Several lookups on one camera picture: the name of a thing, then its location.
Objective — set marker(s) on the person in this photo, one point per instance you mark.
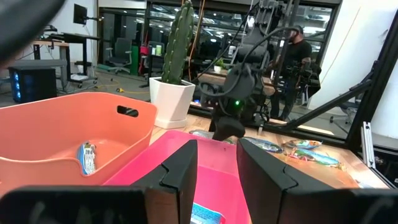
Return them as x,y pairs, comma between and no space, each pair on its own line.
297,49

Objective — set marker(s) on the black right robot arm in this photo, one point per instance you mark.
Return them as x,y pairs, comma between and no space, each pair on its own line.
241,81

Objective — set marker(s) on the blurred black foreground object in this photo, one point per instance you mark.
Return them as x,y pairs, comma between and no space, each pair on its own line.
21,21

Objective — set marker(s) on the black background desk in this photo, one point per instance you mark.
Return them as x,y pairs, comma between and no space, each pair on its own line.
77,36

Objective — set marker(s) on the white plant pot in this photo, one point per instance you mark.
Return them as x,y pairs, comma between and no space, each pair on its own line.
171,102

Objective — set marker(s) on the small potted green plant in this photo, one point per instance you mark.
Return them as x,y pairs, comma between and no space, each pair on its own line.
219,63

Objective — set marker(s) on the pink plastic bin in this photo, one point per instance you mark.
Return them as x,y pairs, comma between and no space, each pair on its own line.
217,186

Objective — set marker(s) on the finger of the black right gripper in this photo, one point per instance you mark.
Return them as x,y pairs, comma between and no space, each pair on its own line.
228,129

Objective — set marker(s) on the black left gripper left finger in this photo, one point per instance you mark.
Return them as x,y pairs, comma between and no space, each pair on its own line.
174,186

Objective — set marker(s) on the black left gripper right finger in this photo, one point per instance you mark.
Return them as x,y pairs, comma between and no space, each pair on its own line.
261,180

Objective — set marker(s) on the black monitor on arm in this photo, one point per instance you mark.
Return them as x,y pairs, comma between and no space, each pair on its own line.
80,14

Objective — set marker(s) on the green bin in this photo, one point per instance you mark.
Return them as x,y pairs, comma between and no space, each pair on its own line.
134,60

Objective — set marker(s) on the silver metal bracket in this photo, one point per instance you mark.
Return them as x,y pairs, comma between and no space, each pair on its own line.
367,143

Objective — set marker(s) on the black computer tower blue lights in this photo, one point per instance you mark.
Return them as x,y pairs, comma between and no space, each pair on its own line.
34,84

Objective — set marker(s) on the grey office chair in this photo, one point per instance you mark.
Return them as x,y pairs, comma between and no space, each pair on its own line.
119,49

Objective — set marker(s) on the wooden top background desk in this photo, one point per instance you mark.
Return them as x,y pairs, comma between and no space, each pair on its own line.
46,43

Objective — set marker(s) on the translucent orange plastic bin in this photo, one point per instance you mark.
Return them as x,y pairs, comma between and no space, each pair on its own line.
314,177

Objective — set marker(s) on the green cactus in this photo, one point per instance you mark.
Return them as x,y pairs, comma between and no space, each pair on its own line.
178,43

